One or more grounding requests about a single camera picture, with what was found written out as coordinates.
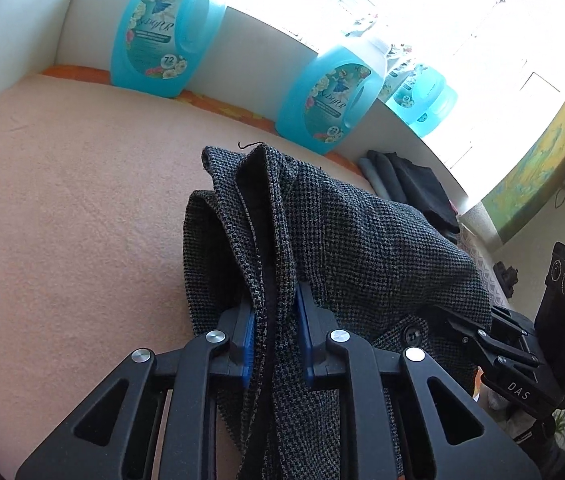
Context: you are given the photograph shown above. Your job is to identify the folded dark clothes stack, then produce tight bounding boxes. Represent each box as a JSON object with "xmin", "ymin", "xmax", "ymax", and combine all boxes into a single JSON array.
[{"xmin": 358, "ymin": 150, "xmax": 460, "ymax": 243}]

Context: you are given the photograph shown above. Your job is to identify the blue detergent bottle right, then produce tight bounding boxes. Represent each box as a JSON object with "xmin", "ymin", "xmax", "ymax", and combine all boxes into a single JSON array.
[{"xmin": 275, "ymin": 38, "xmax": 389, "ymax": 155}]

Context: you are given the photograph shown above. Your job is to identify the wall map poster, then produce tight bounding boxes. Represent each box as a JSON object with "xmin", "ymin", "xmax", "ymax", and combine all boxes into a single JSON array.
[{"xmin": 475, "ymin": 101, "xmax": 565, "ymax": 250}]

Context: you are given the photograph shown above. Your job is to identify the blue detergent bottle left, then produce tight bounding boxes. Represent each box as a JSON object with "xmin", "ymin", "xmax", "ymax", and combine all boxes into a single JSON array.
[{"xmin": 110, "ymin": 0, "xmax": 227, "ymax": 99}]

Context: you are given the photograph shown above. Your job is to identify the blue detergent bottle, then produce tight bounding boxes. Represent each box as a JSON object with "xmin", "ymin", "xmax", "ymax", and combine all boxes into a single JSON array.
[
  {"xmin": 110, "ymin": 0, "xmax": 227, "ymax": 99},
  {"xmin": 275, "ymin": 38, "xmax": 389, "ymax": 155}
]

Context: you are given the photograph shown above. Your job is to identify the blue bottle behind glass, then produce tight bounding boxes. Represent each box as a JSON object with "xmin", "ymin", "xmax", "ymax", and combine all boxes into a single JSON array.
[{"xmin": 385, "ymin": 64, "xmax": 457, "ymax": 139}]

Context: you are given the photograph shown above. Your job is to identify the pink towel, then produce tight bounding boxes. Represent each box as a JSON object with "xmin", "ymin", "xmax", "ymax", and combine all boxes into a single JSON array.
[{"xmin": 0, "ymin": 75, "xmax": 366, "ymax": 479}]

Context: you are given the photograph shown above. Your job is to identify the grey houndstooth pants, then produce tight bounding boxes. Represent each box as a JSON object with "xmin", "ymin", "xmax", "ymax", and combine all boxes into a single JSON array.
[{"xmin": 183, "ymin": 144, "xmax": 491, "ymax": 479}]

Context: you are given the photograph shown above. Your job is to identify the orange floral sheet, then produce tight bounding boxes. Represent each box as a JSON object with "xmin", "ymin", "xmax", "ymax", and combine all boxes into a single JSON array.
[{"xmin": 40, "ymin": 64, "xmax": 363, "ymax": 179}]

